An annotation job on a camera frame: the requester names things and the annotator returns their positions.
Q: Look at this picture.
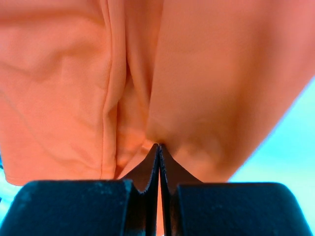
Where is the orange t shirt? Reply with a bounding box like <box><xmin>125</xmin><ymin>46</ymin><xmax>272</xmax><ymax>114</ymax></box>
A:
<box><xmin>0</xmin><ymin>0</ymin><xmax>315</xmax><ymax>236</ymax></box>

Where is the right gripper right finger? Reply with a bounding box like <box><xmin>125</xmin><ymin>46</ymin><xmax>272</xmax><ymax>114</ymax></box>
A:
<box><xmin>159</xmin><ymin>145</ymin><xmax>312</xmax><ymax>236</ymax></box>

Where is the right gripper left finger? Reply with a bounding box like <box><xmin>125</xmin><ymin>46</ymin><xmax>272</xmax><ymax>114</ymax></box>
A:
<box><xmin>0</xmin><ymin>144</ymin><xmax>159</xmax><ymax>236</ymax></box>

